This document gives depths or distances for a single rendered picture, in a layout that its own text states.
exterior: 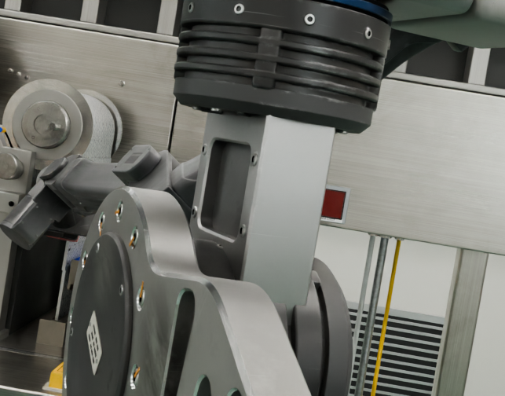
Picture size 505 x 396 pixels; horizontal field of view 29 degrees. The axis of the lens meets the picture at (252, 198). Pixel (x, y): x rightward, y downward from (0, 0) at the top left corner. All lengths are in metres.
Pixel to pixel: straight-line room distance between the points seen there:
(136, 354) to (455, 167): 1.42
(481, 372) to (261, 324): 3.97
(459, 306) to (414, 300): 2.20
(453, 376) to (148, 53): 0.92
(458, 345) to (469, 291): 0.11
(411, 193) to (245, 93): 1.35
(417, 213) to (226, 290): 1.48
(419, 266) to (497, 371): 0.56
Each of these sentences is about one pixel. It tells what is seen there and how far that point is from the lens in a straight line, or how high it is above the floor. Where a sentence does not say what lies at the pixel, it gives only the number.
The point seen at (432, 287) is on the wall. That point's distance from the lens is 4.31.
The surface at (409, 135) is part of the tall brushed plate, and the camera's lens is 1.92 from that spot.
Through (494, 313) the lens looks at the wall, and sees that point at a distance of 4.36.
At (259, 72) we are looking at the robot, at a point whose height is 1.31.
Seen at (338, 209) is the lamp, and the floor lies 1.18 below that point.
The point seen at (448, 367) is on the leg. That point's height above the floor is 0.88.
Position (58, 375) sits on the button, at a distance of 1.38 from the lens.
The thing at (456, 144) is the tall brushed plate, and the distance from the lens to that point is 1.93.
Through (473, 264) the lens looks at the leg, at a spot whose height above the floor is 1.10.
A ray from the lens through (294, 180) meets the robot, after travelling 0.60.
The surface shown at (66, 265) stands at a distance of 1.64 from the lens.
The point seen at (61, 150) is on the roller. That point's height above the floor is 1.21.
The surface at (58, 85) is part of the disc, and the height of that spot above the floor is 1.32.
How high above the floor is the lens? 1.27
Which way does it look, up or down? 3 degrees down
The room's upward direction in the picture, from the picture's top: 9 degrees clockwise
